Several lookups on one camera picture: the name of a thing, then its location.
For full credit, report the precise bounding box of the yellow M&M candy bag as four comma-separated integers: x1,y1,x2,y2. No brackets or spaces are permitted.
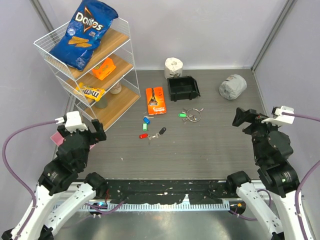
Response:
75,82,106,102

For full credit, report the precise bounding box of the pink box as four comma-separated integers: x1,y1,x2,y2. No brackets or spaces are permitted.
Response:
50,132,64,146

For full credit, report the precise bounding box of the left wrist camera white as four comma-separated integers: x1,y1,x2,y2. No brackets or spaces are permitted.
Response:
55,111,88,133

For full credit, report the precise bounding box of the blue Doritos chip bag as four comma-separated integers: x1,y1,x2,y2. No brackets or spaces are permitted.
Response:
49,0,119,71

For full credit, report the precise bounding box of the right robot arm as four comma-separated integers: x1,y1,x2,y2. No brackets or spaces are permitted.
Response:
226,106,320,240

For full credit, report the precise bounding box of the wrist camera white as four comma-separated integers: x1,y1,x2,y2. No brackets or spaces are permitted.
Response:
55,111,88,133
261,106,295,126

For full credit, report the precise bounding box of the white toilet paper roll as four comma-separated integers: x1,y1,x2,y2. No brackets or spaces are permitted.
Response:
164,57,183,79

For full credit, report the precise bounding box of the black key tag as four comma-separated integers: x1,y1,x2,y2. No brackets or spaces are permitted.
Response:
159,127,167,135

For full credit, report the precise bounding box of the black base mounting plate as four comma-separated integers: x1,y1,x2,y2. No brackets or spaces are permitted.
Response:
97,179,238,205

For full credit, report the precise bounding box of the blue key tag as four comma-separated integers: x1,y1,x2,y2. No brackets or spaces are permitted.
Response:
143,117,150,125

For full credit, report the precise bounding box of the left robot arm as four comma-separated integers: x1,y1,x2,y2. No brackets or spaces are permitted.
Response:
2,116,106,240

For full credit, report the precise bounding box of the orange snack pouch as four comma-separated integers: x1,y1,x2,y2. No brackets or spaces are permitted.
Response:
91,57,116,81

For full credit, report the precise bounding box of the silver key with black tag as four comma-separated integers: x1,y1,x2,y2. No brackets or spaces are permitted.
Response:
150,133,160,139

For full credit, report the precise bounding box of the silver key with red tag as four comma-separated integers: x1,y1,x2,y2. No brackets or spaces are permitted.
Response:
147,135,152,145

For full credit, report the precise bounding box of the black plastic bin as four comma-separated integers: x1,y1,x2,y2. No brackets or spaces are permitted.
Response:
167,76,201,102

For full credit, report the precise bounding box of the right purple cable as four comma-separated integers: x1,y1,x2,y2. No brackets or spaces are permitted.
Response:
282,112,320,240

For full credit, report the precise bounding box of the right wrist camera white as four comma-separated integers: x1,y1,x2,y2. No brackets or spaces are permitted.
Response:
261,106,295,126

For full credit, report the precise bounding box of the purple cable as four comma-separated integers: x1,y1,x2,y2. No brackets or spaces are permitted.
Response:
1,119,62,240
282,112,320,240

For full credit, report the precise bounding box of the white wire shelf rack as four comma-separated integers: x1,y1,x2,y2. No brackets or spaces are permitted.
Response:
33,18,141,131

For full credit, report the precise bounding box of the white slotted cable duct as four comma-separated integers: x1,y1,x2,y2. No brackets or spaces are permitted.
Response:
53,201,231,212

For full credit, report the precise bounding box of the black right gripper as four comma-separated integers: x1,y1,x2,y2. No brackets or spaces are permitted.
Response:
232,106,282,162

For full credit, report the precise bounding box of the orange Gillette razor box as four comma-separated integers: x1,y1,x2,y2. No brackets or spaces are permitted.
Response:
145,86,167,116

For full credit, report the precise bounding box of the grey wrapped bundle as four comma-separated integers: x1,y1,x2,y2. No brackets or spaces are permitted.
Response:
218,74,247,100

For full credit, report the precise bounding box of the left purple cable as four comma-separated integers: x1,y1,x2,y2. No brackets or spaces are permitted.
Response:
1,119,62,240

